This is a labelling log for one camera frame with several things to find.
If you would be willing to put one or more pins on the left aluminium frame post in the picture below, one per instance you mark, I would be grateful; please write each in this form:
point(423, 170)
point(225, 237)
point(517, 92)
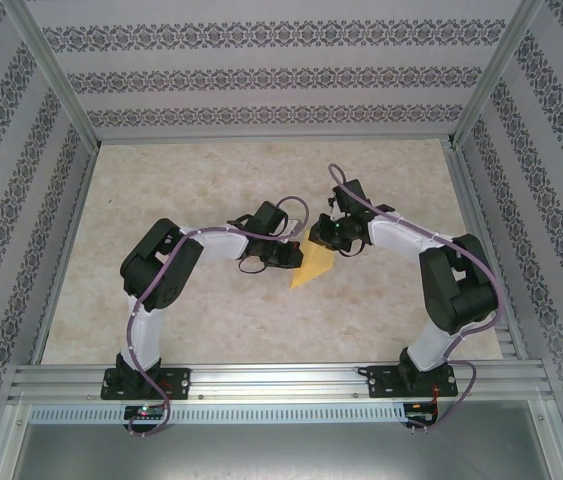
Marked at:
point(56, 65)

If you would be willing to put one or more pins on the right aluminium frame post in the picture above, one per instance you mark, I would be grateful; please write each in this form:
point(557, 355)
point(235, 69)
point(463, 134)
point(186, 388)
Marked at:
point(496, 70)

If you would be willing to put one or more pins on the yellow square paper sheet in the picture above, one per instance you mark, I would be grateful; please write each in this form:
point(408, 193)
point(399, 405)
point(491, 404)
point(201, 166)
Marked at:
point(313, 265)

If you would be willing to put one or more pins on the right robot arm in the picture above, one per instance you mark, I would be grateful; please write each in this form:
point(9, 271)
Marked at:
point(396, 240)

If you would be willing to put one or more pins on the aluminium frame post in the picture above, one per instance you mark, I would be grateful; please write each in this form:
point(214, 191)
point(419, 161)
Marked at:
point(56, 65)
point(496, 70)

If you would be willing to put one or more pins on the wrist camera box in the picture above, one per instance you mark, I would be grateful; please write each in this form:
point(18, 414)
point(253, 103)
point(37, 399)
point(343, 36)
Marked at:
point(351, 195)
point(270, 217)

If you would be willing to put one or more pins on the right aluminium side rail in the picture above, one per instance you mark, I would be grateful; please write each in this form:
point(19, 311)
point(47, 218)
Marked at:
point(483, 250)

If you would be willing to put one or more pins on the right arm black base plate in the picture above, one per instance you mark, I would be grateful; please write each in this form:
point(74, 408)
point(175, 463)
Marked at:
point(381, 382)

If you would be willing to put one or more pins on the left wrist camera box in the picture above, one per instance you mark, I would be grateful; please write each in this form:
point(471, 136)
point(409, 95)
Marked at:
point(270, 217)

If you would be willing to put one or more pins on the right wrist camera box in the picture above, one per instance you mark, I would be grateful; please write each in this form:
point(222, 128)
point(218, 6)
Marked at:
point(351, 195)

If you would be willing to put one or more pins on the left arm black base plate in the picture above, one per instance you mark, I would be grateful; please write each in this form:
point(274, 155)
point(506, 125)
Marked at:
point(178, 382)

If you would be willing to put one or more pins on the grey sheet metal tray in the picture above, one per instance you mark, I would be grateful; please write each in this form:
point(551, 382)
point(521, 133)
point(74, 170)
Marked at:
point(281, 455)

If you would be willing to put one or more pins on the aluminium mounting rail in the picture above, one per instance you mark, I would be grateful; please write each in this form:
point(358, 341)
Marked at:
point(281, 382)

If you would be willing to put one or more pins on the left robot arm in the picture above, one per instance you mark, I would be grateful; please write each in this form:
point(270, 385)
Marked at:
point(223, 247)

